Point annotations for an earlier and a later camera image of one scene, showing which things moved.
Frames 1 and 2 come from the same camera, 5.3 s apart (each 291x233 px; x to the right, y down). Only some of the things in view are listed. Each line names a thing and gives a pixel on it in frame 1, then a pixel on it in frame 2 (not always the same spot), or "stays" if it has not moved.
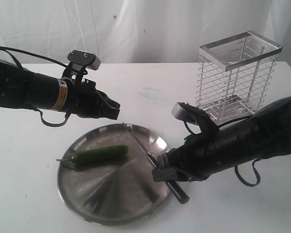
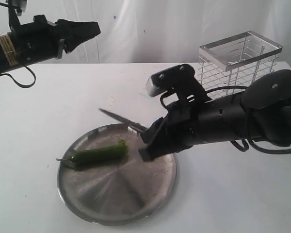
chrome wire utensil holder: [236, 75] stays
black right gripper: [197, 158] -> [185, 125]
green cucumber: [97, 153] stays
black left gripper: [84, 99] -> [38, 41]
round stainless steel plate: [115, 189] stays
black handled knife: [181, 196] -> [134, 125]
